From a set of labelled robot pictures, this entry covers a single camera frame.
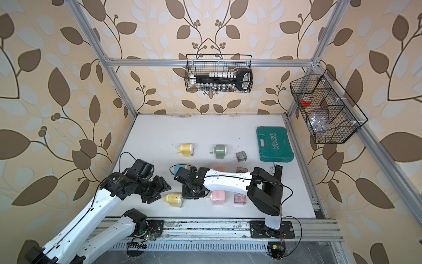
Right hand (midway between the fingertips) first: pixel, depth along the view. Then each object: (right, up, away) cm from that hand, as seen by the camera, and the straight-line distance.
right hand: (186, 196), depth 80 cm
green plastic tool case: (+50, +24, +19) cm, 59 cm away
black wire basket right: (+66, +39, -7) cm, 77 cm away
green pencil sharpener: (+17, +21, +13) cm, 30 cm away
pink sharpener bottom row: (+16, +1, -3) cm, 16 cm away
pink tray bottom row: (+27, -2, +3) cm, 27 cm away
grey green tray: (+30, +17, +19) cm, 39 cm away
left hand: (-7, +6, -7) cm, 12 cm away
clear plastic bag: (+61, +37, -7) cm, 72 cm away
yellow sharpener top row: (-2, +21, +14) cm, 25 cm away
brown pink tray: (+28, +10, +13) cm, 32 cm away
